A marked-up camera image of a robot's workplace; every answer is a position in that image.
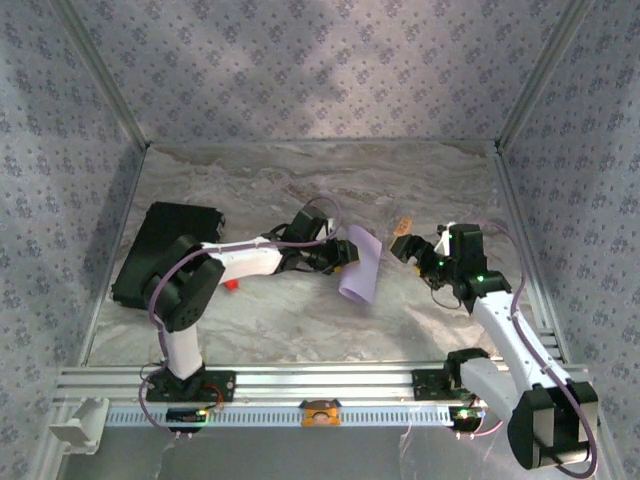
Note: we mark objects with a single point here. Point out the lilac paper sheet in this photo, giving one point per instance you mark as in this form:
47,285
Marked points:
362,270

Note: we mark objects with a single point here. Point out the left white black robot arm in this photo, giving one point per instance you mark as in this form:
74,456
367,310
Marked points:
240,260

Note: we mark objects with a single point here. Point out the small orange printed tag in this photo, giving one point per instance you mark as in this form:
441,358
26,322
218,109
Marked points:
402,226

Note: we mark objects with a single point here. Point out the small red block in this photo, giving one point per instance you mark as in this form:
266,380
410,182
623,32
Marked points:
231,285

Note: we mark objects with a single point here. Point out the cartoon face sticker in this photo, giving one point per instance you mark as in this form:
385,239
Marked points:
321,415

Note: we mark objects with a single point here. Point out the black rectangular box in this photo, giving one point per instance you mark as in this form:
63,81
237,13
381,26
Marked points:
160,235

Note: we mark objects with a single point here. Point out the aluminium side rail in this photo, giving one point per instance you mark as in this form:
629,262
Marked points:
520,220
93,330

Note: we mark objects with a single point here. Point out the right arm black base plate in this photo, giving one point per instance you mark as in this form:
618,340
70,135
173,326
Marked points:
425,385

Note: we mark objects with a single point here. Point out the aluminium rear rail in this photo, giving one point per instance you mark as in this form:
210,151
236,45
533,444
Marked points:
325,143

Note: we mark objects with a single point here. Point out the aluminium mounting rail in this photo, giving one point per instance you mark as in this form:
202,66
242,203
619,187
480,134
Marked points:
325,381

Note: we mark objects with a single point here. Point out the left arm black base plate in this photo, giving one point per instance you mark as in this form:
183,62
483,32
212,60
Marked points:
225,385

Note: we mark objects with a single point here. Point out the aluminium corner post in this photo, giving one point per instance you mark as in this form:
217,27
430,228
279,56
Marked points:
539,75

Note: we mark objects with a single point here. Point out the white plastic bracket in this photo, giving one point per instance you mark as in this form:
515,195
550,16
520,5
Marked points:
75,430

